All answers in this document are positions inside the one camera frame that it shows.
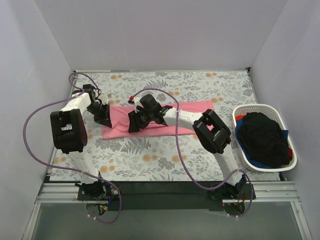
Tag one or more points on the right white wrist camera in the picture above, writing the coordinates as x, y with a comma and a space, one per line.
135, 101

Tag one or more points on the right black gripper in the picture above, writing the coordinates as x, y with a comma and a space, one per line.
136, 120

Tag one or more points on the floral tablecloth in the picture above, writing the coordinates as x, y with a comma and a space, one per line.
163, 158

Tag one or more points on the aluminium frame rail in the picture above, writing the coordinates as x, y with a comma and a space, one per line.
265, 191

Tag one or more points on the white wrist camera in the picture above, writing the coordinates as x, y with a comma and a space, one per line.
103, 99
135, 101

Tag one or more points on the black garment in basket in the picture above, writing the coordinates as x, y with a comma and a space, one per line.
262, 140

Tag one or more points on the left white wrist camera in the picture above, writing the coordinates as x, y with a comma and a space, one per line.
103, 99

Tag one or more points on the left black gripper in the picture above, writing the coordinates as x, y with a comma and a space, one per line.
101, 114

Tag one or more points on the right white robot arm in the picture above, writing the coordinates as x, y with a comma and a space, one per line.
212, 132

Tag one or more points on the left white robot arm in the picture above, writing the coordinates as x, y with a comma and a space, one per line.
70, 135

